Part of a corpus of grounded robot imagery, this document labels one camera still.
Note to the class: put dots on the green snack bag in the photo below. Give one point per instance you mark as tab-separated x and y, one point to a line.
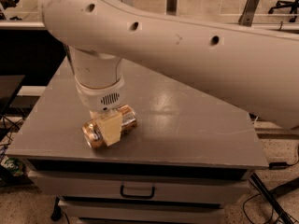
14	166

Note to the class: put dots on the black office chair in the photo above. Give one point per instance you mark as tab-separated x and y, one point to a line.
293	5

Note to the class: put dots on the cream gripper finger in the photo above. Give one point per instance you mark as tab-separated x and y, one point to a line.
109	124

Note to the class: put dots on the right metal railing bracket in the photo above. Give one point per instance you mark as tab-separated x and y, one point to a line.
247	16

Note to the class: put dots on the black tripod leg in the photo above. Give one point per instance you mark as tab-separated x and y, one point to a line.
282	214

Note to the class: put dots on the grey drawer cabinet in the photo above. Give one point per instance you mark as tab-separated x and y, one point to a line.
198	152

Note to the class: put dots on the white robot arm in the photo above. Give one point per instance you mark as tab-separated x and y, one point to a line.
256	70

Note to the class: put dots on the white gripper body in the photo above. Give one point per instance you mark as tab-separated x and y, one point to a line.
100	97

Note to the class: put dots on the black drawer handle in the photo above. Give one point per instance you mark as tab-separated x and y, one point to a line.
137	192

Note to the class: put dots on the orange soda can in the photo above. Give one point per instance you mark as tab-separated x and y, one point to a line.
92	133

